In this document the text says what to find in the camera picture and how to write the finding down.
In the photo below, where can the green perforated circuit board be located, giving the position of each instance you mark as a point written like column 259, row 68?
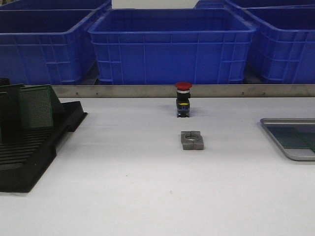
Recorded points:
column 291, row 138

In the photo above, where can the green circuit board in rack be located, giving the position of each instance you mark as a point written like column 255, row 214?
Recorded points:
column 38, row 104

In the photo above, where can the silver metal tray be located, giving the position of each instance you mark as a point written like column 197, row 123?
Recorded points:
column 293, row 154

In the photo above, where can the black slotted board rack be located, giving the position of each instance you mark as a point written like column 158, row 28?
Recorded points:
column 26, row 154

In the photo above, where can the dark green rear board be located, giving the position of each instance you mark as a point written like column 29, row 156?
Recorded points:
column 10, row 117

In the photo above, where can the red emergency stop button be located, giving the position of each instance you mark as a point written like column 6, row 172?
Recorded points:
column 182, row 101

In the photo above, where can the grey metal clamp block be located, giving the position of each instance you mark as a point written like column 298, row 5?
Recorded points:
column 192, row 140

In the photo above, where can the centre blue plastic crate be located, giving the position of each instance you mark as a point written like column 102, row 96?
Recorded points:
column 166, row 46

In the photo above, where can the blue plastic crate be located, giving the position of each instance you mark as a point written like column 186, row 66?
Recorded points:
column 40, row 47
column 283, row 47
column 166, row 46

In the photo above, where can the far right blue crate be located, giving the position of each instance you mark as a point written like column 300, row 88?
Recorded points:
column 207, row 4

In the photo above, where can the left blue plastic crate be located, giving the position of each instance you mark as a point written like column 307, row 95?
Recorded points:
column 40, row 47

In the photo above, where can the right blue plastic crate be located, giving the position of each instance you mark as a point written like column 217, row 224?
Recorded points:
column 283, row 47

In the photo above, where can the far left blue crate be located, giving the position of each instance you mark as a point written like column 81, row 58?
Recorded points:
column 56, row 4

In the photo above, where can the metal table edge rail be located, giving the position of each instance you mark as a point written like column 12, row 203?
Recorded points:
column 197, row 91

